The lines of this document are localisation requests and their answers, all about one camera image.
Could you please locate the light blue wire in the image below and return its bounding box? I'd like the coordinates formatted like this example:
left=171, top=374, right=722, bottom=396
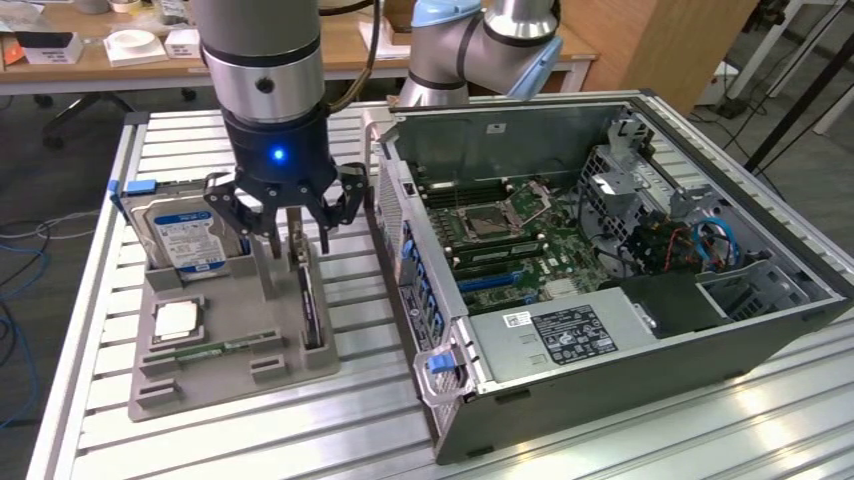
left=690, top=217, right=742, bottom=266

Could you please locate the black open PC case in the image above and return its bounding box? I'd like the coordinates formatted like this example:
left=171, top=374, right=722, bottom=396
left=359, top=89, right=854, bottom=466

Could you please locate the silver CPU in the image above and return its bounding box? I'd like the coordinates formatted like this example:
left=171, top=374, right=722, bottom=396
left=152, top=302, right=204, bottom=341

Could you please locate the CPU socket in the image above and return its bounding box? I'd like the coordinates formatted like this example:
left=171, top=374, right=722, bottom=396
left=456, top=202, right=519, bottom=244

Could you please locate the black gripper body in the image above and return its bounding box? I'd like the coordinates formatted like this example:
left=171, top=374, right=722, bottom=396
left=221, top=106, right=340, bottom=210

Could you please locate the black office chair base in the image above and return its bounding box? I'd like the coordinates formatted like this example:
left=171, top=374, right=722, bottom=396
left=32, top=87, right=199, bottom=149

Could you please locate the hard disk with blue carrier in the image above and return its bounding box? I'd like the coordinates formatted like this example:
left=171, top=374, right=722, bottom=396
left=108, top=177, right=253, bottom=274

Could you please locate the white square bowl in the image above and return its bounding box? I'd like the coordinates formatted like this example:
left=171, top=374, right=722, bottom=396
left=103, top=28, right=171, bottom=68

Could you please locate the clear plastic bag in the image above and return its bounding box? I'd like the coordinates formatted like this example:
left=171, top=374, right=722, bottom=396
left=153, top=0, right=196, bottom=26

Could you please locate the green RAM stick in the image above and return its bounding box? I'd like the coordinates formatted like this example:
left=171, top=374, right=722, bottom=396
left=144, top=333, right=279, bottom=361

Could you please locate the grey power supply unit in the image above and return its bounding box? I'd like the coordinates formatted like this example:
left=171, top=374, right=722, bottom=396
left=465, top=289, right=659, bottom=384

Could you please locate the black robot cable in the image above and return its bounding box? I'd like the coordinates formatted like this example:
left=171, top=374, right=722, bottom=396
left=324, top=0, right=387, bottom=114

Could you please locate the wooden desk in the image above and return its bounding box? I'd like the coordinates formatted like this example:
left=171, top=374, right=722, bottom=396
left=0, top=0, right=600, bottom=109

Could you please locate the white floor cable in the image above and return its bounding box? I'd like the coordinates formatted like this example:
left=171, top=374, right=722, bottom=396
left=0, top=209, right=101, bottom=241

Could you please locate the silver drive cage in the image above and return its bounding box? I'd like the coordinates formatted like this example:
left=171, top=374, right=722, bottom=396
left=576, top=144, right=668, bottom=241

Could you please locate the green motherboard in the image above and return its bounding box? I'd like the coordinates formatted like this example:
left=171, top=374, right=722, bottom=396
left=412, top=169, right=615, bottom=314

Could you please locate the black slanted pole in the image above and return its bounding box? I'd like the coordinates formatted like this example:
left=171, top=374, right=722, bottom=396
left=743, top=29, right=854, bottom=174

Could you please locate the grey parts rack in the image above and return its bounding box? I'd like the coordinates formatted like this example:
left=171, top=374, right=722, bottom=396
left=125, top=232, right=343, bottom=423

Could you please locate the white table frame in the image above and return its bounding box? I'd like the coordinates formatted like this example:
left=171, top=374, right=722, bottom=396
left=723, top=0, right=854, bottom=136

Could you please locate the white paper booklet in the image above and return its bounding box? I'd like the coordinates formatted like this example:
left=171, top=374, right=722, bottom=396
left=357, top=19, right=412, bottom=61

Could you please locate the blue expansion slot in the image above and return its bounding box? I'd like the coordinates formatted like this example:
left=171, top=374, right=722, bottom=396
left=457, top=272, right=523, bottom=296

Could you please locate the orange box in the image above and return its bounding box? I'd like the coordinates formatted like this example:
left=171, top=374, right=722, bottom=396
left=0, top=33, right=28, bottom=71

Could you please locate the blue floor cable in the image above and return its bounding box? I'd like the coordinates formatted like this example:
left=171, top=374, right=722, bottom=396
left=0, top=243, right=52, bottom=430

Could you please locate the small white box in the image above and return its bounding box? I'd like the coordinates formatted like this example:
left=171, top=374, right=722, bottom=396
left=163, top=27, right=204, bottom=60

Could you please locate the black RAM slot bank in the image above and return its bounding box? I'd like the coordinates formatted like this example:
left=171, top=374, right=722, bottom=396
left=417, top=179, right=510, bottom=209
left=444, top=238, right=543, bottom=271

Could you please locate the metal socket cover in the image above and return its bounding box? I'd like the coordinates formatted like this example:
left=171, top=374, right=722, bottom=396
left=504, top=178, right=556, bottom=214

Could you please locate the black plastic shroud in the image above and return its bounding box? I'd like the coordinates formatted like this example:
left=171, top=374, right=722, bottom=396
left=619, top=272, right=728, bottom=341

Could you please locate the black graphics card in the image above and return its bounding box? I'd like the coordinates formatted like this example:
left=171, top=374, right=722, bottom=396
left=284, top=205, right=328, bottom=352

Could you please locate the wooden cabinet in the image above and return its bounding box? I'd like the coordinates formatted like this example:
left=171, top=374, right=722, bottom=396
left=563, top=0, right=762, bottom=114

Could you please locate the white box with black top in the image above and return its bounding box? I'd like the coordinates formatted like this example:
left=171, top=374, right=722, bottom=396
left=13, top=30, right=85, bottom=66

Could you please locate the grey disk bay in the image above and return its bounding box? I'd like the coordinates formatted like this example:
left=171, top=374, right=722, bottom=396
left=692, top=259, right=812, bottom=322

